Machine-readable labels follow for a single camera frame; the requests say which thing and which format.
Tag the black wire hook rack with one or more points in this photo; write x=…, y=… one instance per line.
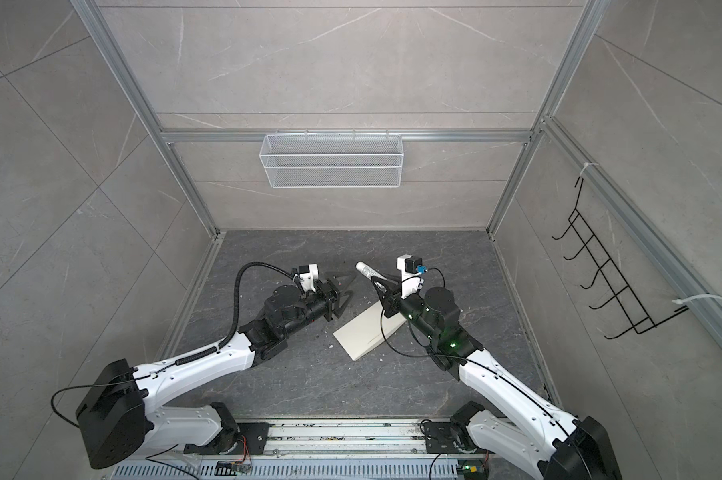
x=631, y=310

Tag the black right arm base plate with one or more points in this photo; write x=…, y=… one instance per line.
x=443, y=437

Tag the aluminium frame left post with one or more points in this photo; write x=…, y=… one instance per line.
x=96, y=25

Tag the aluminium frame back rail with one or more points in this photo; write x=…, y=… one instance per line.
x=413, y=134

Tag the aluminium frame right post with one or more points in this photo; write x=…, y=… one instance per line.
x=592, y=14

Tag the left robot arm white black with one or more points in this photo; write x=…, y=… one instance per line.
x=126, y=412

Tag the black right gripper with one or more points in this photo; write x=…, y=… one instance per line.
x=392, y=302

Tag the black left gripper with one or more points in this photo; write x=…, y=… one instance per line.
x=334, y=290

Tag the aluminium frame post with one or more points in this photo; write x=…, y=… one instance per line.
x=592, y=14
x=96, y=25

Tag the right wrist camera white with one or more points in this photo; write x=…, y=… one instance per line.
x=411, y=269

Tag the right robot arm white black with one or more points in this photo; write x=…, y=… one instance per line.
x=533, y=434

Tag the grey slotted cable duct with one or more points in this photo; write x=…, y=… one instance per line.
x=382, y=468

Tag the aluminium frame rail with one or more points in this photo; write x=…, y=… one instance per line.
x=694, y=293
x=413, y=134

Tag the white paper envelope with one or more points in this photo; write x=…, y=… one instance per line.
x=366, y=331

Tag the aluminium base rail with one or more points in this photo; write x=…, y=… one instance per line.
x=338, y=437

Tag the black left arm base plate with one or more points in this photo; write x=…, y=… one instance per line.
x=252, y=435

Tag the white wire mesh basket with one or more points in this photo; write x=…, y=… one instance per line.
x=296, y=162

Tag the aluminium frame right rail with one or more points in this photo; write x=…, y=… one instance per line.
x=694, y=293

